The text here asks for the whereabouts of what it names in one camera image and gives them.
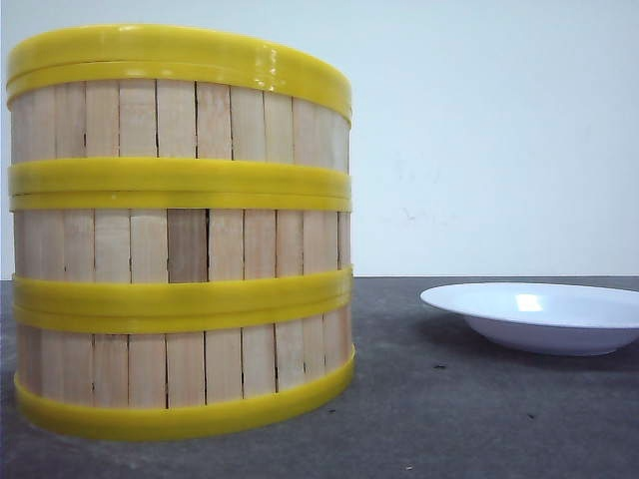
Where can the woven bamboo steamer lid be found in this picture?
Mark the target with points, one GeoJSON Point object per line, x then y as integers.
{"type": "Point", "coordinates": [167, 52]}

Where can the front bamboo steamer basket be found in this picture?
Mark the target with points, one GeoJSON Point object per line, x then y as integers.
{"type": "Point", "coordinates": [191, 385]}

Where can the white plate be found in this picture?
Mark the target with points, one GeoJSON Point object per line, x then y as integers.
{"type": "Point", "coordinates": [548, 318]}

